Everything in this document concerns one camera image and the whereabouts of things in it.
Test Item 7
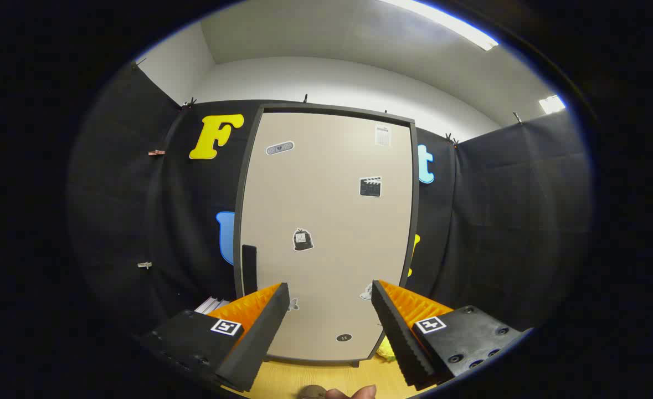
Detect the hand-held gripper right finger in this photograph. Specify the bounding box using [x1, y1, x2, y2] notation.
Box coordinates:
[372, 280, 532, 391]

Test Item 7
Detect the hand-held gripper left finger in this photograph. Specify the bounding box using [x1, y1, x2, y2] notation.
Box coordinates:
[138, 283, 291, 393]

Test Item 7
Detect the black cabinet door handle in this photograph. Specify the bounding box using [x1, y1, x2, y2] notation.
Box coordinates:
[241, 244, 258, 297]

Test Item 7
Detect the beige shoe cabinet door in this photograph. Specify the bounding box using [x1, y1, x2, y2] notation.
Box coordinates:
[239, 112, 414, 362]

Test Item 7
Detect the dark grey shoe cabinet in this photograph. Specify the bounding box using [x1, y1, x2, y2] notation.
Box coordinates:
[233, 103, 420, 367]

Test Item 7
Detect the yellow plush toy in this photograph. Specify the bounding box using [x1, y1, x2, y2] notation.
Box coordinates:
[376, 336, 397, 361]

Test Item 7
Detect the row of books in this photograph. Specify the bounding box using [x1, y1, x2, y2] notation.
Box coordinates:
[194, 296, 230, 315]

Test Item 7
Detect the black backdrop cloth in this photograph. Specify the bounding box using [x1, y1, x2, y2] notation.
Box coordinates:
[66, 60, 593, 344]

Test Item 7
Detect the small ceiling light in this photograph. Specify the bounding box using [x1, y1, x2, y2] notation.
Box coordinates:
[538, 95, 566, 115]

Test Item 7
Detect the long ceiling light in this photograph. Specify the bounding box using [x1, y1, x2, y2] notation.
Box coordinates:
[382, 0, 500, 52]

